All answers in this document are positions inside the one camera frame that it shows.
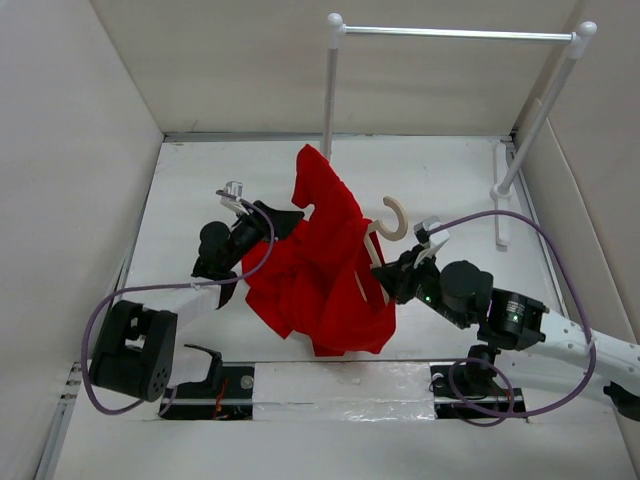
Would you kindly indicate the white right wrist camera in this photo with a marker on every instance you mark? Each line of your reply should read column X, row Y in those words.
column 430, row 242

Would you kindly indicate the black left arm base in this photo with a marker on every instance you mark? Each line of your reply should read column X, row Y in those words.
column 205, row 387

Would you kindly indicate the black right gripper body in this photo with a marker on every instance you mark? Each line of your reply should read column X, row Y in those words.
column 425, row 284

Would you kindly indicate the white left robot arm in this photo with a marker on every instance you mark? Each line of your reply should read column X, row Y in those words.
column 137, row 354

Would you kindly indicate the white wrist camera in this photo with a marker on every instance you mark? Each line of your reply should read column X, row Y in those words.
column 430, row 242
column 230, row 196

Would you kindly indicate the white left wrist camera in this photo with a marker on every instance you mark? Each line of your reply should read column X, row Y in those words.
column 230, row 196

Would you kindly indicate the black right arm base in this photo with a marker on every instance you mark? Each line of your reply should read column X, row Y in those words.
column 479, row 385

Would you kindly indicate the red t shirt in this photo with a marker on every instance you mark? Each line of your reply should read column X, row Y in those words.
column 318, row 280

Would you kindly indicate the white clothes rack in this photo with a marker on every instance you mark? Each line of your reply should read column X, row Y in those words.
column 576, row 43

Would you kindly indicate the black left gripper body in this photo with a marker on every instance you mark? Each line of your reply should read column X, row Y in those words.
column 244, row 236

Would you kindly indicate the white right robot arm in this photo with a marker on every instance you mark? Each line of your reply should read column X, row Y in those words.
column 520, row 323

